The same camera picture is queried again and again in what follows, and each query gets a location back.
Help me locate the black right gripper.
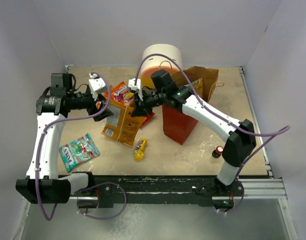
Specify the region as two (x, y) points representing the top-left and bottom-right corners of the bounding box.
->
(131, 88), (166, 118)

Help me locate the aluminium table rail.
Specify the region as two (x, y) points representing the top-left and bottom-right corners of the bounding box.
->
(239, 66), (287, 199)

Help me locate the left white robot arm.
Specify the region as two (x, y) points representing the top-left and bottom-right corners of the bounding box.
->
(15, 72), (108, 204)

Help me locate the small three-drawer cabinet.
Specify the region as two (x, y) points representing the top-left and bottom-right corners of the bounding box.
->
(140, 43), (183, 89)

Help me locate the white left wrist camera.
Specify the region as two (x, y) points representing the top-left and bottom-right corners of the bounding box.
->
(88, 72), (107, 101)

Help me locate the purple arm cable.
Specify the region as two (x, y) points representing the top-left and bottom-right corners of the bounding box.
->
(134, 53), (291, 215)
(35, 71), (127, 222)

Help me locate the teal Fox's candy bag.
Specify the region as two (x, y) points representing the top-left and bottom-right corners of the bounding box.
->
(59, 133), (100, 173)

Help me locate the orange Fox's candy bag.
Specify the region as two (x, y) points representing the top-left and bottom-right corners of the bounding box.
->
(96, 92), (110, 106)

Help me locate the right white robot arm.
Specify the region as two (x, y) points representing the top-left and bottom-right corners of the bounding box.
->
(128, 69), (257, 196)

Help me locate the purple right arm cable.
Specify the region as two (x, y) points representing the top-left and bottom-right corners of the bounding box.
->
(134, 53), (291, 215)

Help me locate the red paper bag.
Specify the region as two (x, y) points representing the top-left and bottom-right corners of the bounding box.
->
(162, 66), (219, 145)

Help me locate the red noodle snack packet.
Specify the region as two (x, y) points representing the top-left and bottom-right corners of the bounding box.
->
(141, 112), (155, 128)

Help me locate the small red-capped bottle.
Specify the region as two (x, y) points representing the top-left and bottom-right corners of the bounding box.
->
(212, 146), (224, 159)

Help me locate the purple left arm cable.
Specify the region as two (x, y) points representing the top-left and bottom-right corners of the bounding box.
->
(35, 71), (127, 222)

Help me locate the yellow M&M's packet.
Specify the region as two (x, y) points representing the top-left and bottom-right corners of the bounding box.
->
(134, 138), (148, 162)

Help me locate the colourful candy packet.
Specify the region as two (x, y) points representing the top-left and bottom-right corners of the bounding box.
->
(111, 81), (134, 106)

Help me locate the orange Kettle chip bag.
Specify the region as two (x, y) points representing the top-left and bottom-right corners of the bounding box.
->
(102, 100), (145, 147)

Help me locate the large gold snack bag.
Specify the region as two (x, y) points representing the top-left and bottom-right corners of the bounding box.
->
(191, 78), (203, 98)

